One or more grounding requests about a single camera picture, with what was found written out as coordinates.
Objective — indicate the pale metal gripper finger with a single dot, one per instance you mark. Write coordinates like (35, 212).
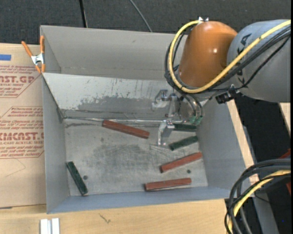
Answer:
(160, 98)
(164, 131)

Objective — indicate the black cylinder on white bracket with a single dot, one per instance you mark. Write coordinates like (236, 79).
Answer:
(223, 98)

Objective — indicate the brown cardboard board red print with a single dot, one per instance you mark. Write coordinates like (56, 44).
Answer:
(19, 177)

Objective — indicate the dark green flat block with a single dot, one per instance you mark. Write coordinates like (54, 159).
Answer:
(183, 142)
(77, 178)
(185, 127)

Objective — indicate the red-brown flat block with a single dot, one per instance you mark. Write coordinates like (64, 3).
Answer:
(181, 162)
(168, 184)
(125, 129)

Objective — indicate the grey metal bin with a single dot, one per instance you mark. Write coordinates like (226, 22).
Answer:
(112, 160)

